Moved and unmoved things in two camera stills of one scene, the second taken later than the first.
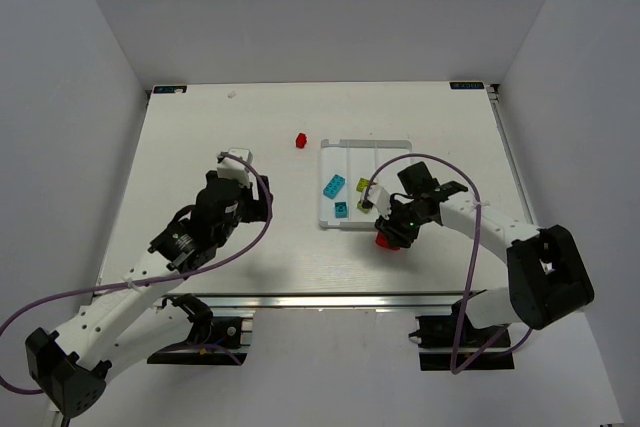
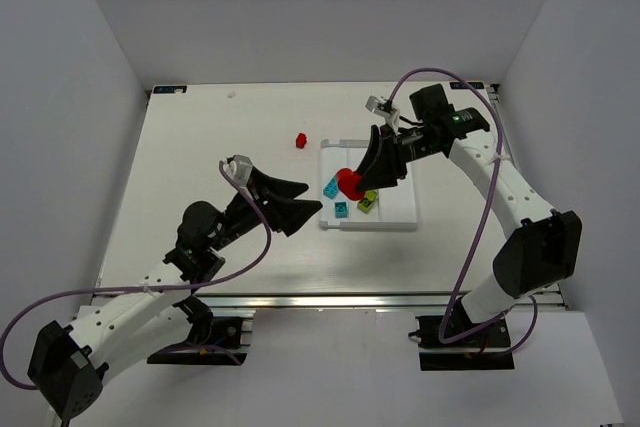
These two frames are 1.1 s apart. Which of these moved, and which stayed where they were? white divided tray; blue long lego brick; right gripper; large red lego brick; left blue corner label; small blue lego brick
Moved: large red lego brick; right gripper
Stayed: blue long lego brick; white divided tray; small blue lego brick; left blue corner label
